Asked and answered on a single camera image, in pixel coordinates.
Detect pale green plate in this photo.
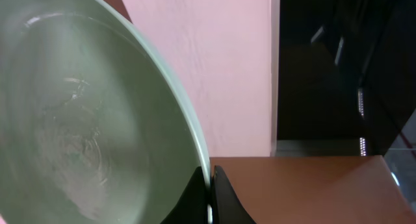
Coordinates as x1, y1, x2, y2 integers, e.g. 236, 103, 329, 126
1, 0, 210, 224

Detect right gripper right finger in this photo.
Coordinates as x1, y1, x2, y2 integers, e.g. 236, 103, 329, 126
211, 166, 255, 224

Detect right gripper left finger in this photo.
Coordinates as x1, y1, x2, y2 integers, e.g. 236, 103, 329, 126
161, 167, 207, 224

